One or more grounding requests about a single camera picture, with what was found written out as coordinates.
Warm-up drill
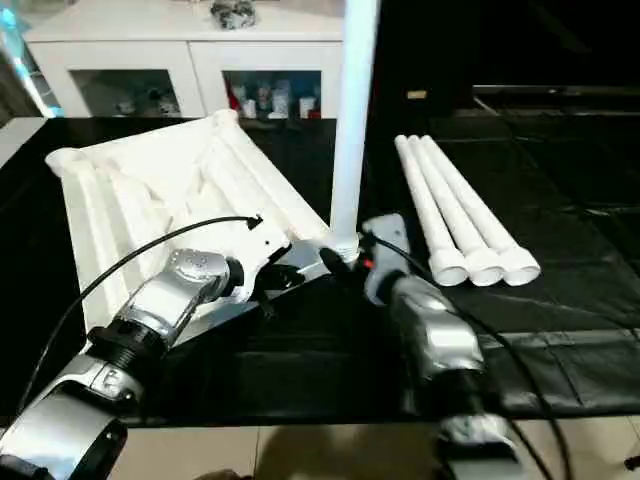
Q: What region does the white plastic table leg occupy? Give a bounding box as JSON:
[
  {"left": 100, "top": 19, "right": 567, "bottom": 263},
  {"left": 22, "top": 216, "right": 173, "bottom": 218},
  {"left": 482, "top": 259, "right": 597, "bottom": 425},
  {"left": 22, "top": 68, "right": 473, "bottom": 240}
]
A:
[
  {"left": 418, "top": 134, "right": 543, "bottom": 287},
  {"left": 405, "top": 135, "right": 506, "bottom": 288},
  {"left": 394, "top": 137, "right": 470, "bottom": 288},
  {"left": 328, "top": 0, "right": 382, "bottom": 264}
]

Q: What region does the black metal bar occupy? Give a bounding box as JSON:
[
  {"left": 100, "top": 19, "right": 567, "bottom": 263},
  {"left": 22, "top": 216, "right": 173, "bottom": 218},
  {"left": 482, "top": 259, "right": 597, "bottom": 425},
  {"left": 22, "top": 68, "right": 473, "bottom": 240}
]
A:
[{"left": 472, "top": 84, "right": 640, "bottom": 102}]

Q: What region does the crumpled silver object on cabinet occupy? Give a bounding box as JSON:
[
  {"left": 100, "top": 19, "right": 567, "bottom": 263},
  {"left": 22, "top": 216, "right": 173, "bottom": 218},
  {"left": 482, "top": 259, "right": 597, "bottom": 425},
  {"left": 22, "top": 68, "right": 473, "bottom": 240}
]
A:
[{"left": 210, "top": 0, "right": 259, "bottom": 30}]

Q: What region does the white plastic table top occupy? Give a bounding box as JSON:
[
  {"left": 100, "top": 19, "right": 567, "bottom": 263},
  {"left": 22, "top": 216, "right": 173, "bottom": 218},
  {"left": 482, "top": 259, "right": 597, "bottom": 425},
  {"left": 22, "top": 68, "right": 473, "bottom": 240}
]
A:
[{"left": 45, "top": 110, "right": 346, "bottom": 333}]

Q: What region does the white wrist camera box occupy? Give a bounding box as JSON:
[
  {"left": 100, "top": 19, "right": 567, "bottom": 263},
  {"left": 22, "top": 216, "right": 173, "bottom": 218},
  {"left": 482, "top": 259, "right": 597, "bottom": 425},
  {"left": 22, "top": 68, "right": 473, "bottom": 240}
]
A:
[
  {"left": 234, "top": 225, "right": 302, "bottom": 303},
  {"left": 362, "top": 213, "right": 412, "bottom": 307}
]

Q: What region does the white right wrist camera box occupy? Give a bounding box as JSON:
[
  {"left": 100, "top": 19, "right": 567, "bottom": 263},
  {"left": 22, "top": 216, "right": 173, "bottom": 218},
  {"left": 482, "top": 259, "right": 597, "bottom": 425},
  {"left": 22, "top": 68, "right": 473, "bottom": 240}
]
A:
[{"left": 362, "top": 213, "right": 412, "bottom": 307}]

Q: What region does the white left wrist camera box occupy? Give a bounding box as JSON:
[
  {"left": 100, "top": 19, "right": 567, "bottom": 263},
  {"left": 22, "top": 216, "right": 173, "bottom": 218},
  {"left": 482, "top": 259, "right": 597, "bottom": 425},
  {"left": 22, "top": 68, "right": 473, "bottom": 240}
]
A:
[{"left": 234, "top": 225, "right": 302, "bottom": 303}]

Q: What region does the white glass-door cabinet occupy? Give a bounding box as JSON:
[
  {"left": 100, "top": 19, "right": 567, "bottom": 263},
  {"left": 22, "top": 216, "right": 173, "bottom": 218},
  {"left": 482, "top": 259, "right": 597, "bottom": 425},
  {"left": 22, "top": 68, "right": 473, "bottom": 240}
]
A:
[{"left": 22, "top": 0, "right": 347, "bottom": 122}]

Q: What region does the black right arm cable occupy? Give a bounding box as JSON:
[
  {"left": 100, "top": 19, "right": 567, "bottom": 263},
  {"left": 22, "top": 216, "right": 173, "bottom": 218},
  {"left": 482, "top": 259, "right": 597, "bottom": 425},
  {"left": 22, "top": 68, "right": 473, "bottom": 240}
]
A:
[{"left": 373, "top": 235, "right": 573, "bottom": 480}]

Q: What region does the black work mat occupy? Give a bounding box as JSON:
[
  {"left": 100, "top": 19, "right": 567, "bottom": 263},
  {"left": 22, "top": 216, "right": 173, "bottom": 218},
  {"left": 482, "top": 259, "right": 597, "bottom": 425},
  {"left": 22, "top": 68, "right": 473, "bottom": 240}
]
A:
[{"left": 0, "top": 112, "right": 640, "bottom": 426}]

